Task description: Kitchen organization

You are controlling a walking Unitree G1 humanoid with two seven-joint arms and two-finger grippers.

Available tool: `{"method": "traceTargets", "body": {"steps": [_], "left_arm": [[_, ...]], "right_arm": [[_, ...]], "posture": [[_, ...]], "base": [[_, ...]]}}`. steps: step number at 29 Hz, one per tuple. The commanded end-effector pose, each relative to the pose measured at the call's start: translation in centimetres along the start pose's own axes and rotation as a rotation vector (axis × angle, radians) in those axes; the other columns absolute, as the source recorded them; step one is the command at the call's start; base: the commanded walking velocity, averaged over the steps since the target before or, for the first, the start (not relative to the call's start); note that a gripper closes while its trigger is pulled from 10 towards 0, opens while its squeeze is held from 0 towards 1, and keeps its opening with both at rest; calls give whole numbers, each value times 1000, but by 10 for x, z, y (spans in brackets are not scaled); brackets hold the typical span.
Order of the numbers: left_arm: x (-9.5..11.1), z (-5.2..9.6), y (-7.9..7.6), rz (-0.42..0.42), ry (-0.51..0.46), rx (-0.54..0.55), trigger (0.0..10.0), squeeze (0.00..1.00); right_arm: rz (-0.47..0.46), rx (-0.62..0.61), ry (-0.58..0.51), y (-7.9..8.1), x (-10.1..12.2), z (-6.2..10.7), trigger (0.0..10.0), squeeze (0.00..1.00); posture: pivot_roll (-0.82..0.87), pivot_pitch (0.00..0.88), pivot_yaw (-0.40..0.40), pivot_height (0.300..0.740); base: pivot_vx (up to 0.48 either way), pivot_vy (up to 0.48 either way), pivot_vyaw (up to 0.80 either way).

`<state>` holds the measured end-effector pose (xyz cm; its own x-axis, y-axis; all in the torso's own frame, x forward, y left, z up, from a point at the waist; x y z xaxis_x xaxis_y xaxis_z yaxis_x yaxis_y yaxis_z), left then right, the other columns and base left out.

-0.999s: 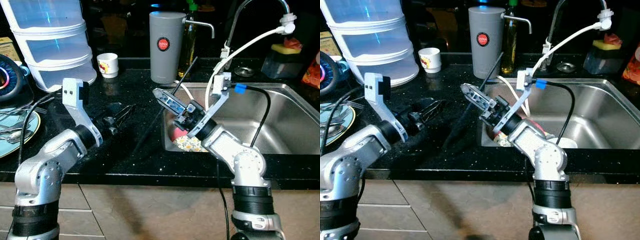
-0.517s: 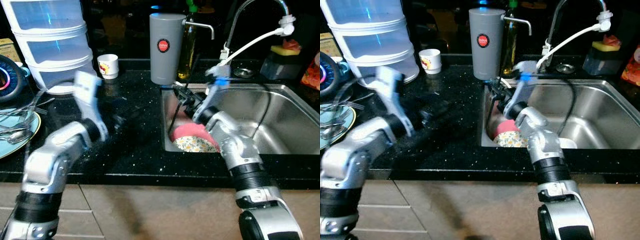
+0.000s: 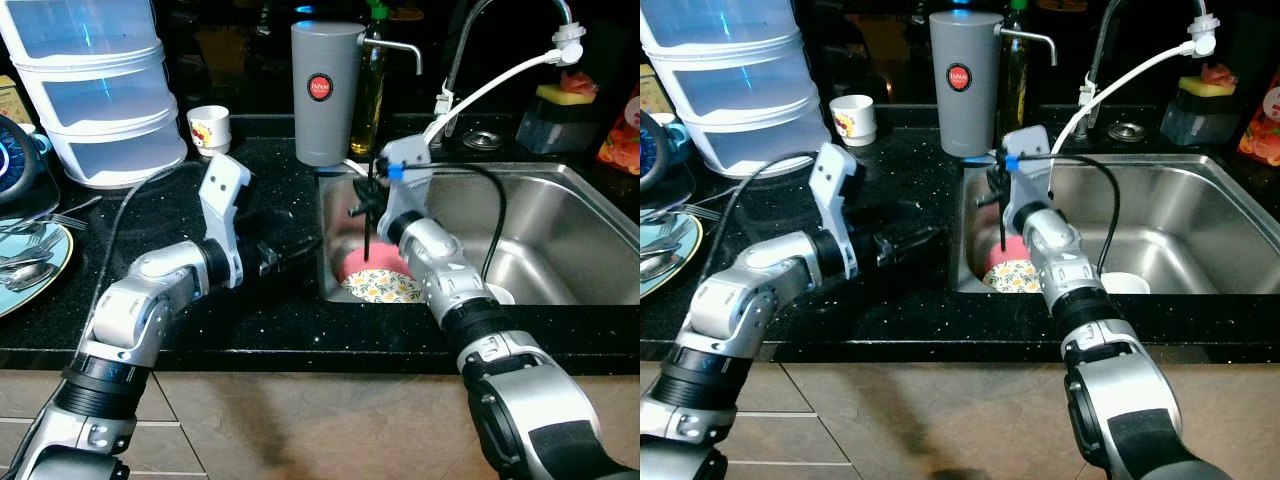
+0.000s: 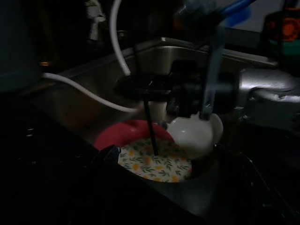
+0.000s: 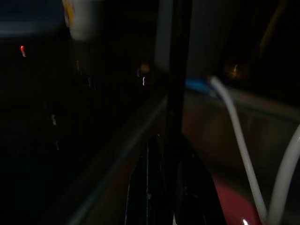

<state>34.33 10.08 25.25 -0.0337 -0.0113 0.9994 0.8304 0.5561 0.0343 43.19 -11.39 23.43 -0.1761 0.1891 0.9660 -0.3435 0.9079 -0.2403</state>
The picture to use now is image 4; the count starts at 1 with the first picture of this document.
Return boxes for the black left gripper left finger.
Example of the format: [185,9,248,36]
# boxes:
[77,144,141,225]

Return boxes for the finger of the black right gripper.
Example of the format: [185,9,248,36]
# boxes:
[138,89,173,102]
[114,74,174,91]

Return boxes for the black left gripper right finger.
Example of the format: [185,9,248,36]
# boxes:
[201,144,265,225]

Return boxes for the pink plate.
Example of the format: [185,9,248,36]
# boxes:
[93,119,176,152]

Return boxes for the floral patterned plate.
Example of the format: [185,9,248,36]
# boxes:
[117,137,193,184]

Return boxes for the chrome kitchen faucet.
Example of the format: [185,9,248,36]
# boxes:
[84,0,105,42]

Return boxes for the white bowl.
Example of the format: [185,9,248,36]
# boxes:
[166,112,224,160]

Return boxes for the stainless steel sink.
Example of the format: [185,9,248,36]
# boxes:
[25,38,282,225]

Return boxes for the white cutting board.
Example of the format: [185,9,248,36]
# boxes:
[224,0,285,32]

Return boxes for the green sponge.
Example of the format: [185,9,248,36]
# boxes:
[267,38,300,56]

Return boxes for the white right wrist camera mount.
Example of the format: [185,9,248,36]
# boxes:
[172,0,253,121]

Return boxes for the white flexible hose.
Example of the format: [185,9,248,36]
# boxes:
[42,0,141,115]

